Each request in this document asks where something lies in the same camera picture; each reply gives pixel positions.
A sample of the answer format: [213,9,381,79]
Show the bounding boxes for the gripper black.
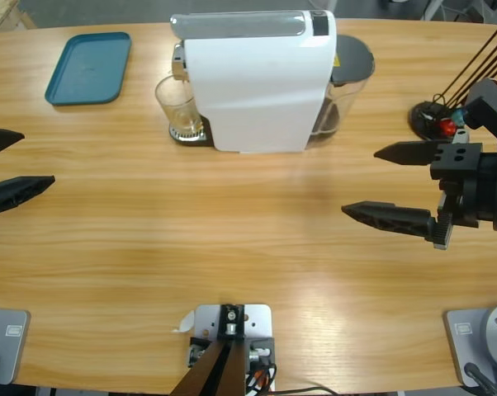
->
[341,130,497,251]

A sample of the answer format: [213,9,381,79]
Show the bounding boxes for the white capsule coffee machine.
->
[168,8,338,154]

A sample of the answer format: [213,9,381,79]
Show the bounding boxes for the clear drinking glass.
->
[155,76,204,139]

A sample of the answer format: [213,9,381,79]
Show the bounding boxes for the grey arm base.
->
[443,304,497,389]
[0,308,31,385]

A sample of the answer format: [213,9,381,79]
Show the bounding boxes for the black capsule holder with rods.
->
[408,26,497,144]

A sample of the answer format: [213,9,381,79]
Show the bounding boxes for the teal plastic tray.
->
[44,31,133,107]

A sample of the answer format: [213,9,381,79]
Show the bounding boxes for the wooden pallet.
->
[0,0,37,35]

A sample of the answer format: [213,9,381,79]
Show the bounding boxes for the white paper scrap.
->
[172,311,196,333]

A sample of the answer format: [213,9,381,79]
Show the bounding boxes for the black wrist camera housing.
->
[462,78,497,145]

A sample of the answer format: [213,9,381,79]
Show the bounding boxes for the grey metal chair frame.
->
[380,0,497,25]

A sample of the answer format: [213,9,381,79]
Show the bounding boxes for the thick black base cable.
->
[464,361,497,396]

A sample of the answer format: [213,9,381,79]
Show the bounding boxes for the thin black cable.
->
[244,361,337,396]

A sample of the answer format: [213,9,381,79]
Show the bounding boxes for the red orange wire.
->
[248,366,274,393]

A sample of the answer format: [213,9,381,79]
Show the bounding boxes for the black post with brackets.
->
[168,304,277,396]

